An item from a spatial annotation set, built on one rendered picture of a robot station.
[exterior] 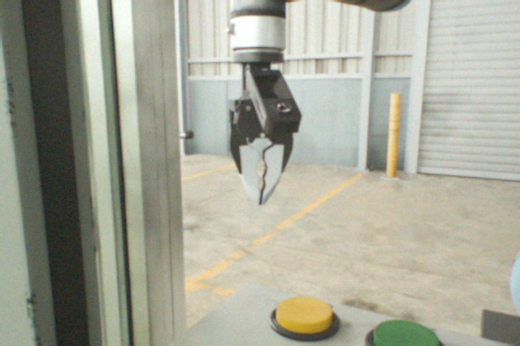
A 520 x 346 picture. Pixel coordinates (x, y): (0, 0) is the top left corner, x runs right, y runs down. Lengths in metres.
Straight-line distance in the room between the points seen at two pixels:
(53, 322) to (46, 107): 0.10
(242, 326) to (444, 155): 5.61
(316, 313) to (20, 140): 0.22
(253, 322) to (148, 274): 0.08
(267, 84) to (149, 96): 0.29
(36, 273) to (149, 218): 0.11
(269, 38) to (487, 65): 5.29
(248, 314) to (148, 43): 0.20
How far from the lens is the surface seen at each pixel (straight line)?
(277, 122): 0.51
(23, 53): 0.21
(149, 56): 0.31
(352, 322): 0.34
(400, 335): 0.31
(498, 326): 0.71
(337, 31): 6.28
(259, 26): 0.59
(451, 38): 5.86
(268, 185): 0.62
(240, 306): 0.35
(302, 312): 0.33
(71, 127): 0.23
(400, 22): 6.12
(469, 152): 5.86
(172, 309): 0.36
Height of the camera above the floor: 1.06
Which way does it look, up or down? 12 degrees down
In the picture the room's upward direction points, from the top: straight up
